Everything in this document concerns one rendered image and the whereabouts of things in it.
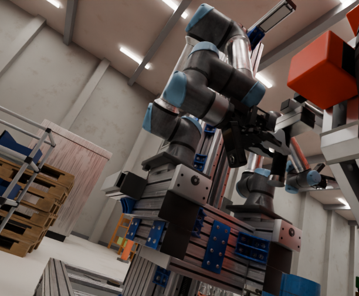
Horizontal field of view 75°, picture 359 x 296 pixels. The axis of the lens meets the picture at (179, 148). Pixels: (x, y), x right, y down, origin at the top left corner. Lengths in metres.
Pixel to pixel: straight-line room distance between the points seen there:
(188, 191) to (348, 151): 0.48
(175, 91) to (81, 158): 5.29
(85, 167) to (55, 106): 4.42
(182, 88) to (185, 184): 0.34
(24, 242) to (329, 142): 2.86
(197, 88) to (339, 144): 0.30
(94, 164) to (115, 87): 5.30
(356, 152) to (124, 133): 9.56
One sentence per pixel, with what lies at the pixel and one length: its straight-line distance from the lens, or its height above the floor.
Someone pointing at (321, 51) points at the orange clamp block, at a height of 0.84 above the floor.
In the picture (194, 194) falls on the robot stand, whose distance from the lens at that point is 0.78.
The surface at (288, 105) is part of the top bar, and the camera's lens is 0.71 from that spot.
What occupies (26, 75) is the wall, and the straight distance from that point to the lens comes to 10.17.
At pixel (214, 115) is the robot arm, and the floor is 0.82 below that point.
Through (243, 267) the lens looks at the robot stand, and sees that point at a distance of 1.09.
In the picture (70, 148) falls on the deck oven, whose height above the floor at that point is 1.82.
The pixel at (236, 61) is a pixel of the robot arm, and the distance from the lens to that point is 0.75.
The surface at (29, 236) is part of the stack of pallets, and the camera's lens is 3.02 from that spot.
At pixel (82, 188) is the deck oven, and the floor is 1.12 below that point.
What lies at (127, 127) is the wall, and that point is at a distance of 9.94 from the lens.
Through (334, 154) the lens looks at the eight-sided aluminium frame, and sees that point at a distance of 0.44.
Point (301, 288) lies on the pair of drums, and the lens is 5.42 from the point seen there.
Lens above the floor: 0.51
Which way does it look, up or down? 24 degrees up
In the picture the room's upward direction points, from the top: 21 degrees clockwise
